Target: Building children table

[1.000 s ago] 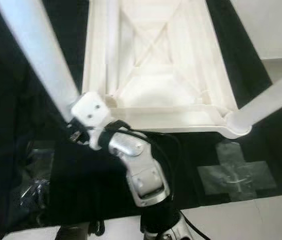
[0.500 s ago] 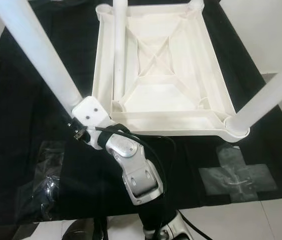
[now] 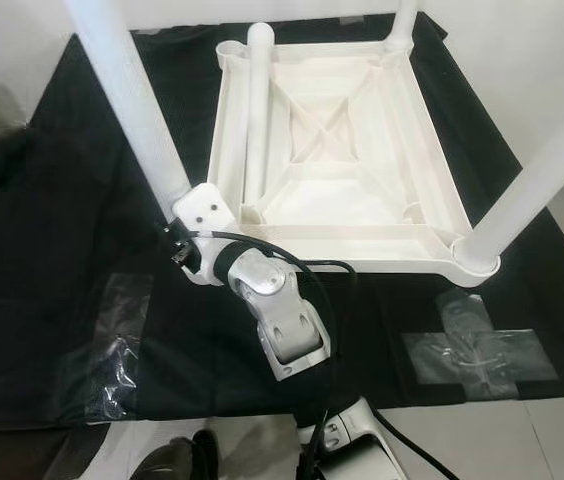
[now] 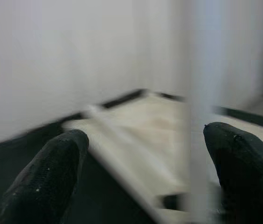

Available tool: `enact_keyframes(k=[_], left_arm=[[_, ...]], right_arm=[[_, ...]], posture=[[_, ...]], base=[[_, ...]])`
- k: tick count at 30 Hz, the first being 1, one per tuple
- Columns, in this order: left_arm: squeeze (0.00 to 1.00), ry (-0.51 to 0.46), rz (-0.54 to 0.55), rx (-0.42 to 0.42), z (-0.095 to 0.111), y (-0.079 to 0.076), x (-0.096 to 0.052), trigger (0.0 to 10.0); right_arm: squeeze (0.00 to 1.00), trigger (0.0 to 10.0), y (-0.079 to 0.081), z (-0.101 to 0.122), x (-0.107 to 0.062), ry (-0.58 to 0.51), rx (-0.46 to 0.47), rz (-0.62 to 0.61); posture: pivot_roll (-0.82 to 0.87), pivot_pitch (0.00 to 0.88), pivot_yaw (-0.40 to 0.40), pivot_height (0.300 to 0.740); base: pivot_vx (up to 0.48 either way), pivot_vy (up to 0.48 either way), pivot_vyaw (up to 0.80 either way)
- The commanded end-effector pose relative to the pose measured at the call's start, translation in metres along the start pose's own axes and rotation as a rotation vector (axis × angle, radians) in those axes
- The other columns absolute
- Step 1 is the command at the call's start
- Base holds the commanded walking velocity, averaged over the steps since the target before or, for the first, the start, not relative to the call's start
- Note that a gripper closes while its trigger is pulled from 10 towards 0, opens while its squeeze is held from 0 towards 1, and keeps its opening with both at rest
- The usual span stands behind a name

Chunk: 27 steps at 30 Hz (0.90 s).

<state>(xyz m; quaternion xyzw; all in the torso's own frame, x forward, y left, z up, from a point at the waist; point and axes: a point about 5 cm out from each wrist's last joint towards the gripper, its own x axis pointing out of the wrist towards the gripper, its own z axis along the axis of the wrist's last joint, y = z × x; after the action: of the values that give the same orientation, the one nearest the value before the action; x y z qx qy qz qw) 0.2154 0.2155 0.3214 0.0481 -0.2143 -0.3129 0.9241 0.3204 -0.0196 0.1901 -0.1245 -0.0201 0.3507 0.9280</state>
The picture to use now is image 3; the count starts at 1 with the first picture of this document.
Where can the black table cloth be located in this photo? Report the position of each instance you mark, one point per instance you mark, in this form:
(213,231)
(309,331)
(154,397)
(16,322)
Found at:
(72,300)

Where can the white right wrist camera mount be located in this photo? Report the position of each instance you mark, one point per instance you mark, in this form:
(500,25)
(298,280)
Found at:
(204,210)

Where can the clear plastic wrap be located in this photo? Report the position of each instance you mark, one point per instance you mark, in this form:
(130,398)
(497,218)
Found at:
(114,380)

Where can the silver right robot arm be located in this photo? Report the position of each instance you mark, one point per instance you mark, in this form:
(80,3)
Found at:
(287,310)

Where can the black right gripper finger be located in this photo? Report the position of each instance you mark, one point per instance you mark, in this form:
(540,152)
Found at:
(171,234)

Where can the white plastic children table top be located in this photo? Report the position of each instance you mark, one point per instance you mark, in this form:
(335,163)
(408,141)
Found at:
(352,160)

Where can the dark grey robot left foot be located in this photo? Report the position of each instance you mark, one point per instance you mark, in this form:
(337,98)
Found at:
(172,458)

